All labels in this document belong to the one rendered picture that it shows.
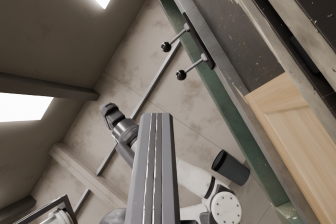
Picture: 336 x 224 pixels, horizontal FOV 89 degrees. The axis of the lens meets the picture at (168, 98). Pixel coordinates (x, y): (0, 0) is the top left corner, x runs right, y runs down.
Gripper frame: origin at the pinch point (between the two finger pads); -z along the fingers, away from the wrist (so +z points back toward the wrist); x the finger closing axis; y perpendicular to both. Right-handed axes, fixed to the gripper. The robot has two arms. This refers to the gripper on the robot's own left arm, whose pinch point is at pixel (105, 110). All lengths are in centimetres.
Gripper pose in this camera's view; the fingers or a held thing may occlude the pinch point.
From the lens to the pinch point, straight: 68.5
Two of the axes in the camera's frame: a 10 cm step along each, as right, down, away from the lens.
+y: -7.0, 5.0, -5.1
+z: 7.1, 5.3, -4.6
